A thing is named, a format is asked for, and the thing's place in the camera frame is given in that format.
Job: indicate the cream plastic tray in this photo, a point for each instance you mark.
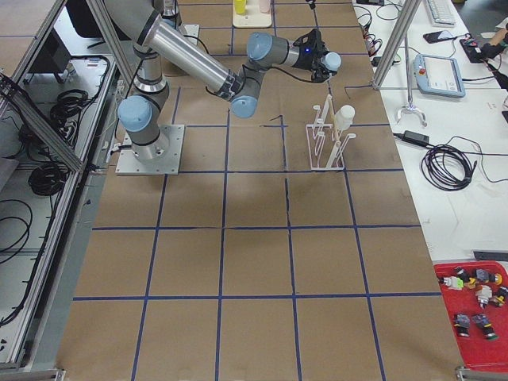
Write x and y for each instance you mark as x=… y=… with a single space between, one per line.
x=252 y=18

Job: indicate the white green-lined cup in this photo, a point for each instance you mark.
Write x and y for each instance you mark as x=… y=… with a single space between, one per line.
x=343 y=118

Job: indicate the white wire cup rack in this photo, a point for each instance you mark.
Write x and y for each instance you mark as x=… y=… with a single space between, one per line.
x=325 y=144

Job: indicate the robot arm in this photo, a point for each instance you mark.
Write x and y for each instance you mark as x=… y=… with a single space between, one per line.
x=143 y=23
x=169 y=11

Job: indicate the black power adapter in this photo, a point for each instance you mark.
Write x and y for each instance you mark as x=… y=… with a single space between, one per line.
x=415 y=138

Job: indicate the red parts tray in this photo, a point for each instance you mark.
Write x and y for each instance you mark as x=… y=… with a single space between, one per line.
x=475 y=296

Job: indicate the light blue cup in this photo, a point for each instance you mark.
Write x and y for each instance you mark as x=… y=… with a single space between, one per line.
x=332 y=61

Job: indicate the white keyboard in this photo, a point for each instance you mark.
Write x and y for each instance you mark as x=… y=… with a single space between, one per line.
x=440 y=13

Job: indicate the black smartphone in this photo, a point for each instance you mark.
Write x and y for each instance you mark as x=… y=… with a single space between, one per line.
x=438 y=36

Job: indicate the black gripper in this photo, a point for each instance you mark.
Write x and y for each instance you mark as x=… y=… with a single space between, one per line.
x=305 y=59

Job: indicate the yellow cup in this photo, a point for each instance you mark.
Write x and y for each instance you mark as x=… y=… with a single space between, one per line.
x=239 y=7

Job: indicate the blue teach pendant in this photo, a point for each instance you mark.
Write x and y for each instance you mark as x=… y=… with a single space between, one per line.
x=438 y=75

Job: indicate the aluminium frame post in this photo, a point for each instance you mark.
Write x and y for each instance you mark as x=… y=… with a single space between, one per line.
x=399 y=31

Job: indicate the pink cup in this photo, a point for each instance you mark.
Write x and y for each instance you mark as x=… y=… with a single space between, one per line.
x=265 y=6

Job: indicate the silver reacher grabber tool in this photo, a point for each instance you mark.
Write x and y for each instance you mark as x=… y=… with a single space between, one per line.
x=409 y=107

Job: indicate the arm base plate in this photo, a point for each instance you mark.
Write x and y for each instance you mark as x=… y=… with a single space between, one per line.
x=190 y=31
x=161 y=157

